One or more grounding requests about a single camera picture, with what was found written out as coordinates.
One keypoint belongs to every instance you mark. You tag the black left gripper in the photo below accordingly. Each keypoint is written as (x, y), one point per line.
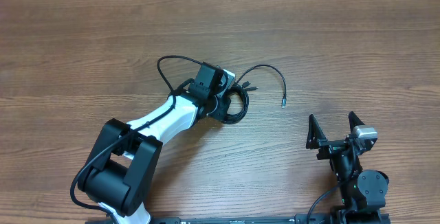
(219, 112)

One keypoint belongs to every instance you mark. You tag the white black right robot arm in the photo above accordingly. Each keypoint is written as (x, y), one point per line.
(363, 192)

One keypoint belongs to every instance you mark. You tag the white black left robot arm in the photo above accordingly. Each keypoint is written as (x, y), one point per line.
(118, 173)

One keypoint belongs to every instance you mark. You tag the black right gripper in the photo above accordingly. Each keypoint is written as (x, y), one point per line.
(316, 140)

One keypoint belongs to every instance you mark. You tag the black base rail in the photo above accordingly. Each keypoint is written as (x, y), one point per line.
(297, 219)

